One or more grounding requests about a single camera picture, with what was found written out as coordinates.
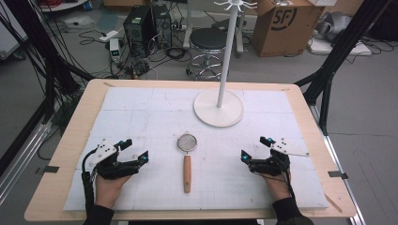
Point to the white gridded mat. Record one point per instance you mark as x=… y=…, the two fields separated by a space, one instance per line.
x=156 y=125

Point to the white metal post stand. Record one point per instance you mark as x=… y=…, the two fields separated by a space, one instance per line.
x=187 y=25

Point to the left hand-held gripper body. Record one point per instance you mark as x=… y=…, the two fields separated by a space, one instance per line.
x=106 y=165

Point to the aluminium rail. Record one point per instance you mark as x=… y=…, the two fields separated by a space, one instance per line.
x=22 y=162
x=341 y=168

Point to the white device with green display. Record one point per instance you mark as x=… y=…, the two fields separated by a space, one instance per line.
x=114 y=50

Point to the person's left hand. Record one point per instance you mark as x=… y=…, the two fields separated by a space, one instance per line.
x=106 y=190

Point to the round white table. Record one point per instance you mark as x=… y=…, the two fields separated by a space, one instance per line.
x=62 y=4

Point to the brown cardboard box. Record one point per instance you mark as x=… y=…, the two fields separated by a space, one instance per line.
x=281 y=31

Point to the person's right hand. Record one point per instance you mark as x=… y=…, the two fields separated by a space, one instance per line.
x=280 y=187

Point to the large black computer tower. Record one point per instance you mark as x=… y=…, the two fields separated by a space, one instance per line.
x=137 y=31

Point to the grey bundled cover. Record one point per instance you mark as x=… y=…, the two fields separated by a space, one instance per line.
x=334 y=25

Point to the black round stool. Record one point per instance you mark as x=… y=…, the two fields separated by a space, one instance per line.
x=208 y=39

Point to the white power strip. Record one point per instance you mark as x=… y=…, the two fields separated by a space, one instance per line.
x=108 y=36

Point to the black metal frame stand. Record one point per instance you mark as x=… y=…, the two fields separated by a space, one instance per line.
x=47 y=56
x=338 y=56

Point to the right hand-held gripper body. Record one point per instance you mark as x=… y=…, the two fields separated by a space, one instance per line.
x=272 y=165

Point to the small black computer tower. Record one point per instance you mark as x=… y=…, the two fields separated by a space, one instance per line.
x=162 y=26

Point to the white hook stand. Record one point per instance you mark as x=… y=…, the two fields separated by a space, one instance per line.
x=219 y=109

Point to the black tape strip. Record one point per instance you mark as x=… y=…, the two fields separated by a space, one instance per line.
x=48 y=169
x=338 y=175

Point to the white flat board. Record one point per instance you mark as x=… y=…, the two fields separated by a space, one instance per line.
x=341 y=48

